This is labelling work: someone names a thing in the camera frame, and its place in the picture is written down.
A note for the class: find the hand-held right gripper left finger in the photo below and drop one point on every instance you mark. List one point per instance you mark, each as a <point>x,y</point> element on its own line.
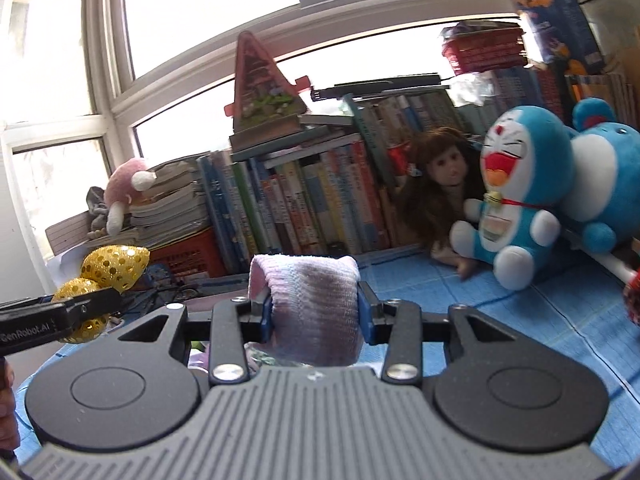
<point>266,320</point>

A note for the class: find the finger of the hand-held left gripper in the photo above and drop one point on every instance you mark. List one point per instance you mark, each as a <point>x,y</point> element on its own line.
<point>92,305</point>

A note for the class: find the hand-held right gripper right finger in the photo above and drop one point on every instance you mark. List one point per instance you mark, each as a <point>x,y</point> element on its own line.
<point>364,315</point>

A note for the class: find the gold sequin soft toy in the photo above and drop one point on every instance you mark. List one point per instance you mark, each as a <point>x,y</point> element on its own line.
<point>110,265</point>

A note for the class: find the pink knitted sock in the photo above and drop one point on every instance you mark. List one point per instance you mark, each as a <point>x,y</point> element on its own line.
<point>310,305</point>

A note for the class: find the green white soft item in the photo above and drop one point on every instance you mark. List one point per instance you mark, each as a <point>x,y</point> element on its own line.
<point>255,355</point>

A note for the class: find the red soft item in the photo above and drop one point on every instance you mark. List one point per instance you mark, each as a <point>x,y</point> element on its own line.
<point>634,297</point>

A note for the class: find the person's left hand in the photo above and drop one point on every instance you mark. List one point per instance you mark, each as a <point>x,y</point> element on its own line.
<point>6,405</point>

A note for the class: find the white paper sheets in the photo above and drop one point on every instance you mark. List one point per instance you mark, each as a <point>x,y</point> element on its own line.
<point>65,259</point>

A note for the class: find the blue round printed card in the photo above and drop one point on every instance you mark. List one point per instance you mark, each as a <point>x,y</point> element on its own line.
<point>159,272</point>

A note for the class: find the beige lined board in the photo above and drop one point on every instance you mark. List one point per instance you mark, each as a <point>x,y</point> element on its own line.
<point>65,232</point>

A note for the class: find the red plastic crate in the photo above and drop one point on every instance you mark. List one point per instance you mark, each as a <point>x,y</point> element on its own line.
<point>195,255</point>

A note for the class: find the grey figurine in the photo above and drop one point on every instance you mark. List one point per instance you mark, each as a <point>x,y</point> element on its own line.
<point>97,205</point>

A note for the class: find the row of standing books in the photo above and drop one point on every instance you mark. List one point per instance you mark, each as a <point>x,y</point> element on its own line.
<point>300,200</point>

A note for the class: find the stack of pale paperback books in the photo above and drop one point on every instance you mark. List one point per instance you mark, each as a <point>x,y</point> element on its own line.
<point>170,205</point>

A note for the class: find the pink white plush toy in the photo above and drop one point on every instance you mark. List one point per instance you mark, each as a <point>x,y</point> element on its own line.
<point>125,180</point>

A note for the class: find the blue quilted mat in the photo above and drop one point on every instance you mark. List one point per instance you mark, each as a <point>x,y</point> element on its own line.
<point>500,320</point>

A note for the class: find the red cup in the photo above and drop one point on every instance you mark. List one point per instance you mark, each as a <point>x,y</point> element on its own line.
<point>400,157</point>

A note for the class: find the brown haired doll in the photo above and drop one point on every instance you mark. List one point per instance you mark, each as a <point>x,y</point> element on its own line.
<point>450,165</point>

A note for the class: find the small stack of flat books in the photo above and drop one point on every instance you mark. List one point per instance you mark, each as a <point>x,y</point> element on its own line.
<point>300,140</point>

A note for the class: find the triangular house model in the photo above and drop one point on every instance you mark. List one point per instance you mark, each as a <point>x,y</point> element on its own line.
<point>260,90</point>

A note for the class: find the long black rod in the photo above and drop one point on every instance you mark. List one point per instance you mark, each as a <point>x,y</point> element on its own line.
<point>380,85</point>

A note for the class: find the blue cat plush toy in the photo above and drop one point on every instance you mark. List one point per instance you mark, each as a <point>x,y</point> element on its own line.
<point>540,160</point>

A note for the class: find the white plastic rod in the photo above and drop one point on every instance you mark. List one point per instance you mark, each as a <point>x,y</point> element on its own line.
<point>607,260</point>

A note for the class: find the red plastic basket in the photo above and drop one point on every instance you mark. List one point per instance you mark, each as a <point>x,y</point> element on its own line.
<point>480,52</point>

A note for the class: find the large blue plush toy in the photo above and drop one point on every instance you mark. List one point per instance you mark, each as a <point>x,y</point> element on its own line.
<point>615,170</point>

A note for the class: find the colourful printed box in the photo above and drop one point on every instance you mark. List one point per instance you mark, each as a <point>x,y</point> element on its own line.
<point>565,20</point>

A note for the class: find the white window frame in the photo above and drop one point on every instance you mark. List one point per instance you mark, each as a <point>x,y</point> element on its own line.
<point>110,60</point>

